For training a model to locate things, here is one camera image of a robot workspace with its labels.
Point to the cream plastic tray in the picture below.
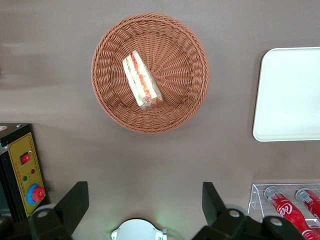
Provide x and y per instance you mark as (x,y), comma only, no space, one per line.
(287,95)

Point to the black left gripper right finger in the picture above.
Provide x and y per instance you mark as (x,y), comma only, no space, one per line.
(212,205)

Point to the clear acrylic bottle holder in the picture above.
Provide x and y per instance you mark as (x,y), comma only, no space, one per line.
(257,197)

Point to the round brown wicker basket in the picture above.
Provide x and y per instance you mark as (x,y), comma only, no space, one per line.
(175,75)

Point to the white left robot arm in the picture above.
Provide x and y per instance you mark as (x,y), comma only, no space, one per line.
(137,230)

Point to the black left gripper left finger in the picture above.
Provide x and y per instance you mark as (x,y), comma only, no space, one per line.
(72,202)

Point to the black control box yellow panel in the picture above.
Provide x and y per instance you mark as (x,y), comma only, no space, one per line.
(22,175)

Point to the red cola bottle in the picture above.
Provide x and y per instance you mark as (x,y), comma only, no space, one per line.
(312,202)
(287,212)

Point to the triangle sandwich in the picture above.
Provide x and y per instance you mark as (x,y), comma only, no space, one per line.
(140,77)

